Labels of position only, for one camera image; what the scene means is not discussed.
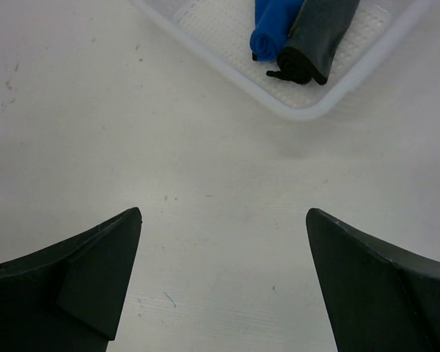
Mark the purple and black towel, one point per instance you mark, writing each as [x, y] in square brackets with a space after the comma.
[313, 41]

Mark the white plastic mesh basket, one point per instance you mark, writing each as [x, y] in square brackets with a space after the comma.
[219, 32]

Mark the blue and black towel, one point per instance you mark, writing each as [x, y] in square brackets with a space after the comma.
[272, 22]

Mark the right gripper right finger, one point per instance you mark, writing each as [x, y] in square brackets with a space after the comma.
[378, 296]

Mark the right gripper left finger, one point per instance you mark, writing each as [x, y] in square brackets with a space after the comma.
[69, 296]

